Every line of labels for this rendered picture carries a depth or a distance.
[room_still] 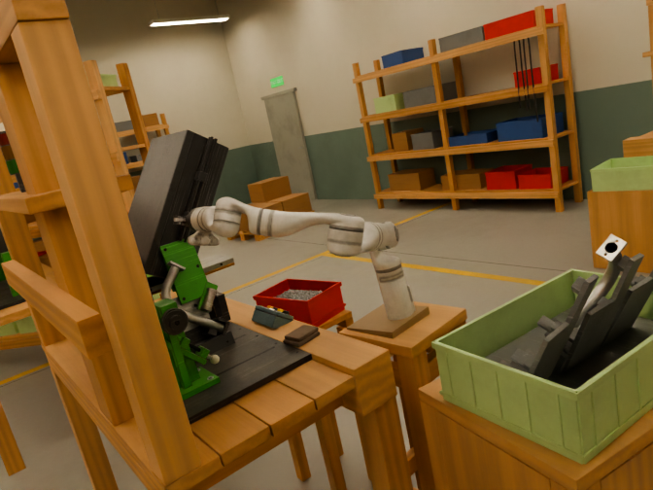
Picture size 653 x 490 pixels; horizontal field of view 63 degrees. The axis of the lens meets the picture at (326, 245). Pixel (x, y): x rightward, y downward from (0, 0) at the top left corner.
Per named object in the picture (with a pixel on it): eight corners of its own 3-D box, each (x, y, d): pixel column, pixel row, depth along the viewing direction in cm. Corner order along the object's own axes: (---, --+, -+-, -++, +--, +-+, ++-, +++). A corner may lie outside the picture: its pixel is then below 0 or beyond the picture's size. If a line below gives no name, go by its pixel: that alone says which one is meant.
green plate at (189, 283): (203, 295, 194) (183, 240, 193) (212, 292, 187) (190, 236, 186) (174, 306, 188) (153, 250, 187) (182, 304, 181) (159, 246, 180)
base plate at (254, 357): (175, 303, 251) (174, 299, 251) (312, 359, 164) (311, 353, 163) (83, 339, 227) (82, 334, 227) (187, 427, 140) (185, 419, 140)
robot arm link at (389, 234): (384, 249, 157) (354, 255, 160) (402, 246, 182) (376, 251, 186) (378, 218, 157) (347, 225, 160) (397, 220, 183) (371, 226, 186)
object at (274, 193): (284, 219, 920) (274, 176, 903) (316, 219, 864) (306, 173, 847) (227, 240, 840) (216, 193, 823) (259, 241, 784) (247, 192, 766)
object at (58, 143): (62, 333, 240) (-14, 116, 218) (202, 465, 122) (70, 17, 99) (41, 342, 235) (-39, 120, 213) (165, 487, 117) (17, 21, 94)
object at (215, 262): (217, 261, 220) (215, 254, 219) (235, 264, 207) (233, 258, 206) (122, 295, 198) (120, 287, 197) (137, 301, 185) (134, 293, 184)
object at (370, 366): (192, 310, 278) (185, 284, 274) (398, 395, 159) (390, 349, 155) (166, 321, 270) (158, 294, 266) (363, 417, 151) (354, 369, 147)
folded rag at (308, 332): (298, 348, 169) (296, 339, 168) (283, 344, 175) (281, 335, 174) (321, 334, 175) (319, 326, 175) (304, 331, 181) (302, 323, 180)
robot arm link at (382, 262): (360, 229, 177) (372, 278, 180) (387, 224, 174) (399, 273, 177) (365, 224, 185) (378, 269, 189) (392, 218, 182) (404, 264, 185)
